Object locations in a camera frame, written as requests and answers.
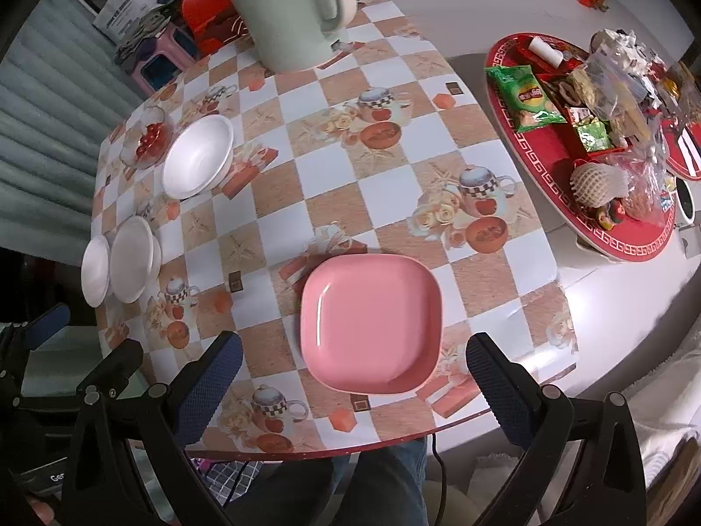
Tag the white cardboard box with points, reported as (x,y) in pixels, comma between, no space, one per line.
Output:
(125,5)

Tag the white cylinder container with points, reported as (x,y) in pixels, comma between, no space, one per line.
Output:
(547,52)

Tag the pink stool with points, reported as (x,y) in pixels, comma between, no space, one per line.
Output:
(164,52)

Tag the clear glass bowl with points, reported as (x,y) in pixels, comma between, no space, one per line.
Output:
(139,150)

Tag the pink square plate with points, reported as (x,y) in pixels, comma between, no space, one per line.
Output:
(369,323)

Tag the red tray with white stripes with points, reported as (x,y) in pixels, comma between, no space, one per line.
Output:
(684,148)

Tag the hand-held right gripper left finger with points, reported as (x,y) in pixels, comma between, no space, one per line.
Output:
(211,394)

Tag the white fabric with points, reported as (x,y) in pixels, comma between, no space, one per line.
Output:
(671,438)

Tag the white cup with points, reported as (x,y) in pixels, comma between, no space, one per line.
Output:
(685,198)

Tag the pile of cherry tomatoes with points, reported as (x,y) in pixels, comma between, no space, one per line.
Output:
(149,136)

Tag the small green snack packet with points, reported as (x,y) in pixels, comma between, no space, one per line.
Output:
(593,136)

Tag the mint green kettle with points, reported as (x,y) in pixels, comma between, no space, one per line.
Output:
(285,11)

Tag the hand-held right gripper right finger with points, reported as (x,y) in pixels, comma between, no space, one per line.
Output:
(495,394)

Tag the green chip packet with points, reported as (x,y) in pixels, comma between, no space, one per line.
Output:
(524,96)

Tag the fruit in foam net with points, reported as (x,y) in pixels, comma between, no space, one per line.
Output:
(594,182)

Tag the plaid cloth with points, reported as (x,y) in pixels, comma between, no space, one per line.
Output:
(224,476)

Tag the round red snack tray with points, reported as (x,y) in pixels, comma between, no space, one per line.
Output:
(553,159)

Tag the clear plastic snack bag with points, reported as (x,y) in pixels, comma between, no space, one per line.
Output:
(613,85)

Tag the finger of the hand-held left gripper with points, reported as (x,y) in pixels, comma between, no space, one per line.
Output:
(49,322)
(118,361)

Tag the large white bowl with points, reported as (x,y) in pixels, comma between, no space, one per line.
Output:
(197,156)

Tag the red stool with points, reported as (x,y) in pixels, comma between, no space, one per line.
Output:
(211,8)

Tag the person's jeans legs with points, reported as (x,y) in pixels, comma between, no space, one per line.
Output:
(378,485)

